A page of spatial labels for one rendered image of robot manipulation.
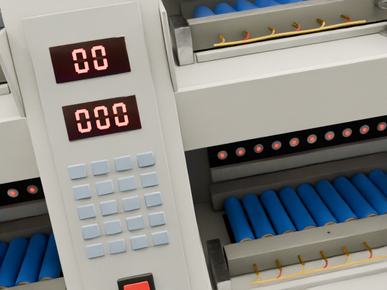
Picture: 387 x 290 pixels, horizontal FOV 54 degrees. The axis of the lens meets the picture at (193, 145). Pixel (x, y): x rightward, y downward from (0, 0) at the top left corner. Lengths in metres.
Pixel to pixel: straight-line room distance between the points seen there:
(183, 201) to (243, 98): 0.08
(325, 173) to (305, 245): 0.11
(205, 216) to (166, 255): 0.17
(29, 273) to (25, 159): 0.15
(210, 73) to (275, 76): 0.05
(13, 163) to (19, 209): 0.18
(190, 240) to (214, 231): 0.14
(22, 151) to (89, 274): 0.09
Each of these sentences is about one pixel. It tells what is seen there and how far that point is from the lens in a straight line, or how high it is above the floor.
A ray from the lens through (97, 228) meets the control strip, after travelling 0.26.
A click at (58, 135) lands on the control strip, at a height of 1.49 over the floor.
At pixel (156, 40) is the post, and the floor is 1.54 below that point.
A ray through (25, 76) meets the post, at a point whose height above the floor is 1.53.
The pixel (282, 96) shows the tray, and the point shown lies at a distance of 0.27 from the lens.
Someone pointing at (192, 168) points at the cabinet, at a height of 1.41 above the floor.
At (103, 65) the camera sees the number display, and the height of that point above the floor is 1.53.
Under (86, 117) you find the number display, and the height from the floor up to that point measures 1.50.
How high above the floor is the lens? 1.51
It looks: 9 degrees down
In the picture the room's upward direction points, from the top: 10 degrees counter-clockwise
